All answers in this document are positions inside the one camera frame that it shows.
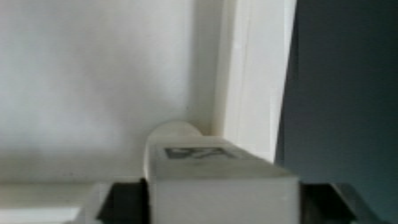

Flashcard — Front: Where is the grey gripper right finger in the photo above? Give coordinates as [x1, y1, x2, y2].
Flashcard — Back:
[301, 183, 386, 224]

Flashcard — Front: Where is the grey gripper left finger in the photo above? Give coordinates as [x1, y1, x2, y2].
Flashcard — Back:
[82, 179, 150, 224]

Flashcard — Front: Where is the white table leg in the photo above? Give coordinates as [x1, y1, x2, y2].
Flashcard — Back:
[145, 121, 301, 224]

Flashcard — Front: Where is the white square tabletop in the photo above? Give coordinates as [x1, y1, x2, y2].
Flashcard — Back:
[0, 0, 299, 224]

